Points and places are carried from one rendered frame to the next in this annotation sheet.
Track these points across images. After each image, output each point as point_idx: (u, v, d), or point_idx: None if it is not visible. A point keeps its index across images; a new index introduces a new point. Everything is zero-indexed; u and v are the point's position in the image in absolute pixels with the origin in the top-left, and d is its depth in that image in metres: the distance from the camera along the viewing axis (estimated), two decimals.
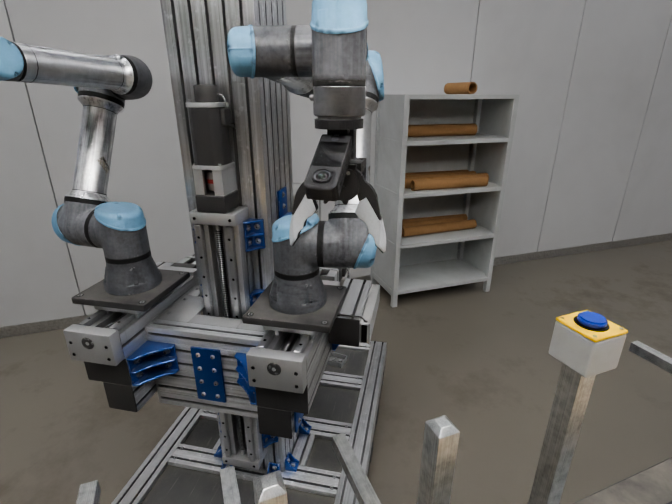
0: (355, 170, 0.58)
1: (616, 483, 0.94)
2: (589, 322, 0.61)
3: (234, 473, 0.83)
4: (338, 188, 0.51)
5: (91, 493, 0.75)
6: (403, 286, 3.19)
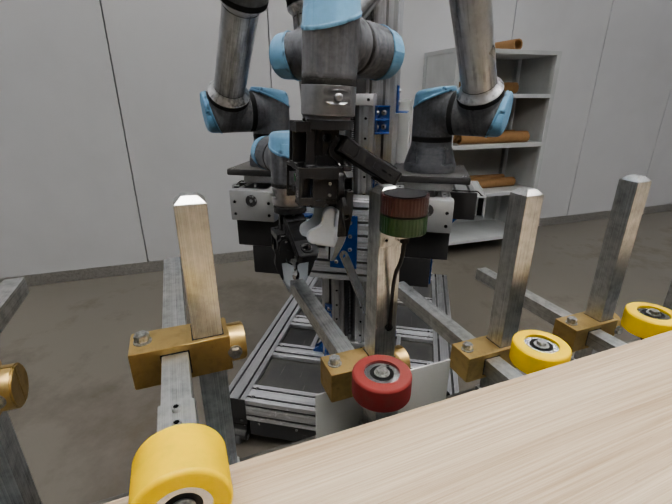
0: None
1: None
2: None
3: (407, 284, 0.97)
4: None
5: (303, 283, 0.89)
6: None
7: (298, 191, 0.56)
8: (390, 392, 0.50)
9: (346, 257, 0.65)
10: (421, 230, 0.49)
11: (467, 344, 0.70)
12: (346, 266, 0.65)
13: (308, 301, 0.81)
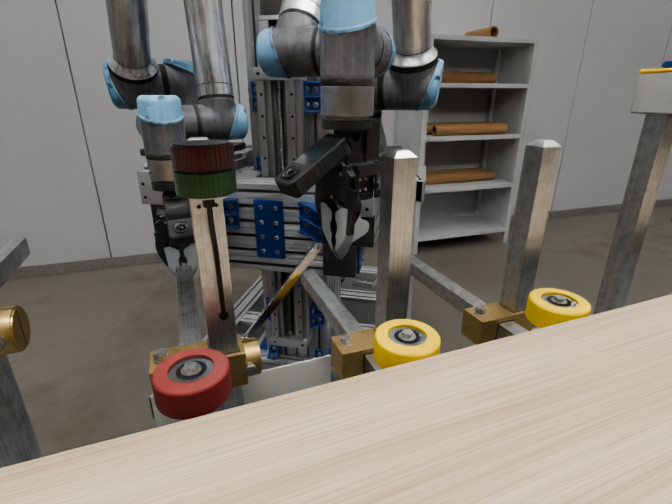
0: (346, 172, 0.57)
1: None
2: None
3: (315, 272, 0.87)
4: (298, 186, 0.53)
5: (188, 270, 0.79)
6: (423, 234, 3.23)
7: None
8: (184, 394, 0.40)
9: (316, 250, 0.62)
10: (218, 189, 0.39)
11: (344, 337, 0.60)
12: (309, 254, 0.62)
13: (181, 289, 0.71)
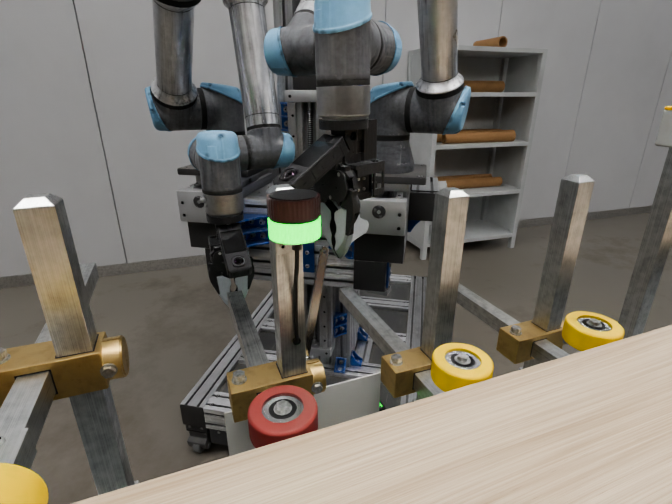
0: (344, 172, 0.57)
1: None
2: None
3: (353, 290, 0.92)
4: (296, 188, 0.53)
5: (240, 296, 0.81)
6: None
7: None
8: (284, 434, 0.43)
9: (325, 254, 0.63)
10: (310, 236, 0.44)
11: (396, 357, 0.65)
12: (320, 261, 0.63)
13: (239, 317, 0.74)
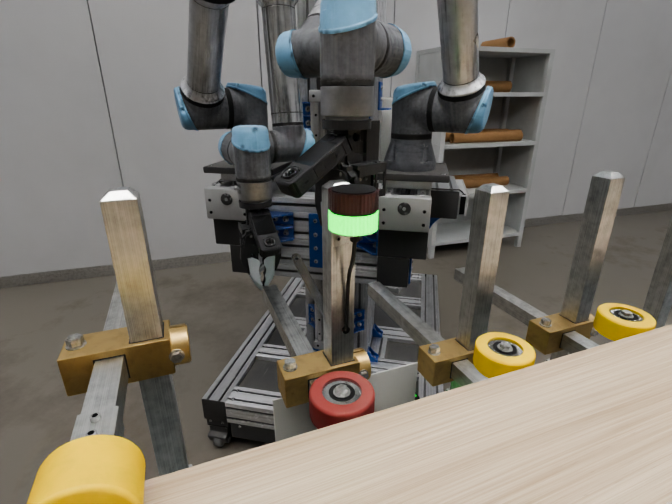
0: (347, 172, 0.57)
1: None
2: None
3: (382, 284, 0.95)
4: (298, 185, 0.53)
5: (276, 290, 0.84)
6: (439, 239, 3.31)
7: None
8: (347, 415, 0.45)
9: (299, 260, 0.62)
10: (370, 228, 0.47)
11: (434, 347, 0.68)
12: (299, 269, 0.62)
13: (278, 309, 0.76)
